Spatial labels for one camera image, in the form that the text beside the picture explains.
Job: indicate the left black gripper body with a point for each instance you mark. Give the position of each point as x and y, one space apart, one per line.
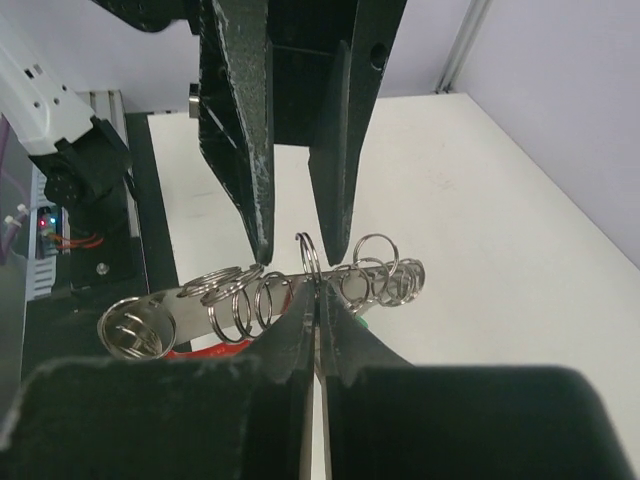
279 54

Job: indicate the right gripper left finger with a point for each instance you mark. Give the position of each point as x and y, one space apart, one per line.
248 416

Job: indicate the left white cable duct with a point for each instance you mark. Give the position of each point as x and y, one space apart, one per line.
45 218

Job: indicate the metal key organizer red handle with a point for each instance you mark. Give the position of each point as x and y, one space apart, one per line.
237 305

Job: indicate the left aluminium frame post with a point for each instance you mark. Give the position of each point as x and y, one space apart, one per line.
470 27

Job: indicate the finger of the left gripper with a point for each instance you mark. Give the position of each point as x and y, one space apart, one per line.
353 86
236 126

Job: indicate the green key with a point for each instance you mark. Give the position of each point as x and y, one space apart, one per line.
361 320

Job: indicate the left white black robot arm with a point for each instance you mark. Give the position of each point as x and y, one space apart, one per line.
81 155

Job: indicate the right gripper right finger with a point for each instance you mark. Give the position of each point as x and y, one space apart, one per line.
388 419

